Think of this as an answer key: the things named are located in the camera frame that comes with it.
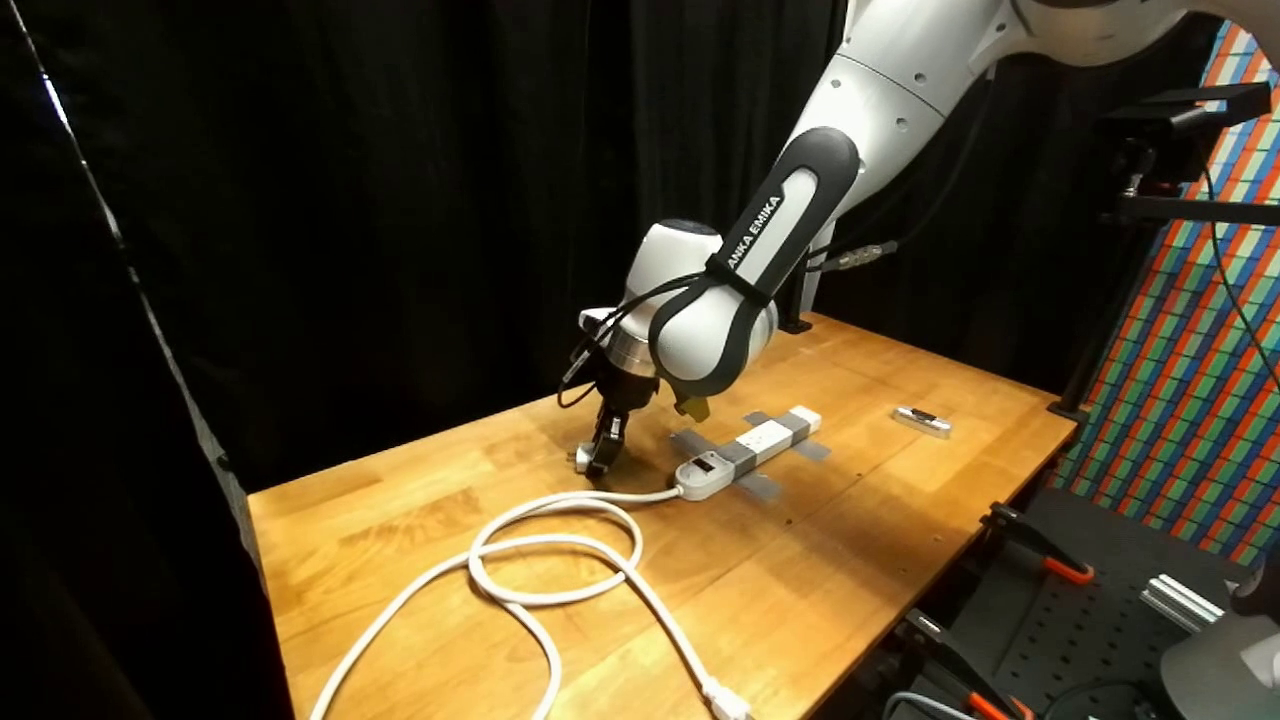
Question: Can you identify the silver aluminium profile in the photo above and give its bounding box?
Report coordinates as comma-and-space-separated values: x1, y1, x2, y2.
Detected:
1140, 570, 1227, 636

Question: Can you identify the grey tape strip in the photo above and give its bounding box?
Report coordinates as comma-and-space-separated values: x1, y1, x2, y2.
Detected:
667, 425, 783, 510

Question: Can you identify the white power cord with plug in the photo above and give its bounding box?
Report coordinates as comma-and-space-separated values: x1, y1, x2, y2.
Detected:
307, 482, 754, 720

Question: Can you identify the black curtain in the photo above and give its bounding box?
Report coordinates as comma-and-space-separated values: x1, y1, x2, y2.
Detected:
0, 0, 1211, 720

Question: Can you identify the colourful checkered board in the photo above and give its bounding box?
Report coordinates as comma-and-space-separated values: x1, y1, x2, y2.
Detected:
1047, 17, 1280, 578

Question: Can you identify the white power strip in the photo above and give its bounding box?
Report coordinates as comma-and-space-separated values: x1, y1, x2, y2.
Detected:
739, 404, 835, 468
674, 404, 830, 504

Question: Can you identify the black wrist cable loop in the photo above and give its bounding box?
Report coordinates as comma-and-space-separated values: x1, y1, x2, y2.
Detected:
553, 273, 754, 412

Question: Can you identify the small white and black device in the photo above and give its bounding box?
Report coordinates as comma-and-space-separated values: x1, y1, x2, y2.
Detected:
887, 400, 958, 440

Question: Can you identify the orange handled clamp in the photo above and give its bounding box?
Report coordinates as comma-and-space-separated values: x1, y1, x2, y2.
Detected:
901, 609, 1035, 720
981, 499, 1104, 594

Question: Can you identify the black camera on boom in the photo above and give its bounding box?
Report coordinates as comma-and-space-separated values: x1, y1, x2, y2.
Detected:
1092, 75, 1280, 227

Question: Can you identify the grey dome shaped object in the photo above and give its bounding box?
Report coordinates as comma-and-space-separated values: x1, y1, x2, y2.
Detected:
1156, 609, 1280, 720

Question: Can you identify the black hanging cable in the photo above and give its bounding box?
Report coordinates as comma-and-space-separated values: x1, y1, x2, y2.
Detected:
1199, 160, 1280, 393

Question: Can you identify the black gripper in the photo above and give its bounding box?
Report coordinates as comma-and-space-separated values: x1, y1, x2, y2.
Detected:
578, 346, 667, 476

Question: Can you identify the black perforated board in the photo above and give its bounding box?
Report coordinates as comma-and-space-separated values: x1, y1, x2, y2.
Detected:
875, 482, 1280, 720

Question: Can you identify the white charger head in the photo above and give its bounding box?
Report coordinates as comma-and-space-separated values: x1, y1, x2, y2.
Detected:
571, 440, 619, 486

